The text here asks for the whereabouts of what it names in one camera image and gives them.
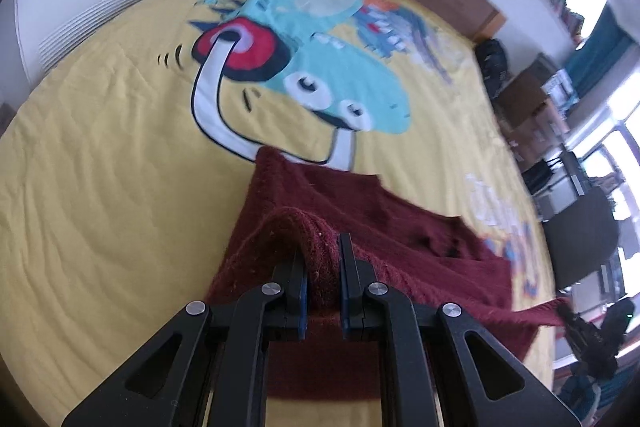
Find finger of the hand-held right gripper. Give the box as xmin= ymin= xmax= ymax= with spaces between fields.
xmin=600 ymin=297 xmax=637 ymax=349
xmin=558 ymin=302 xmax=619 ymax=379

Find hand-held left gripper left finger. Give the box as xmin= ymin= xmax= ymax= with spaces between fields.
xmin=61 ymin=252 xmax=308 ymax=427

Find yellow printed blanket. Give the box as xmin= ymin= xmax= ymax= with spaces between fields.
xmin=0 ymin=0 xmax=571 ymax=427

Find black shopping bag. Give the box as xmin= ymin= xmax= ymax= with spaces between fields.
xmin=522 ymin=159 xmax=555 ymax=196

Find teal curtain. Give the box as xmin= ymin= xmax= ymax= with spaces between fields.
xmin=562 ymin=4 xmax=634 ymax=84

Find window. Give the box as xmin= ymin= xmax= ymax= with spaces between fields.
xmin=549 ymin=0 xmax=640 ymax=308

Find black backpack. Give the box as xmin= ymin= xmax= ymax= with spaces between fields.
xmin=472 ymin=38 xmax=512 ymax=100

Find teal striped cloth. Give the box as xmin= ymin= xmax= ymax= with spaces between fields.
xmin=557 ymin=366 xmax=623 ymax=414

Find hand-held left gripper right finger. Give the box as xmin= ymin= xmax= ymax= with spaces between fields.
xmin=339 ymin=233 xmax=582 ymax=427

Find dark red knitted sweater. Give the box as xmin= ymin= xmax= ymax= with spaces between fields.
xmin=205 ymin=147 xmax=571 ymax=400

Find dark office chair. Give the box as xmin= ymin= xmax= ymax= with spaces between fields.
xmin=542 ymin=184 xmax=622 ymax=294

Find wooden drawer cabinet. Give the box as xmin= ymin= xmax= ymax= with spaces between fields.
xmin=495 ymin=54 xmax=572 ymax=164

